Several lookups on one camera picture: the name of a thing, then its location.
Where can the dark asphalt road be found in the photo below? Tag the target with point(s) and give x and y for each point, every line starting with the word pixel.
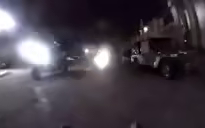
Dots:
pixel 100 100

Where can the vehicle with bright headlights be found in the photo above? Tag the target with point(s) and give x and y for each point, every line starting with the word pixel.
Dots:
pixel 53 58

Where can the parked pale vehicle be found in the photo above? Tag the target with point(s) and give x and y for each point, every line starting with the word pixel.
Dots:
pixel 156 60

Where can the building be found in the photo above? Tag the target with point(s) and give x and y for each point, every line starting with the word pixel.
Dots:
pixel 176 26

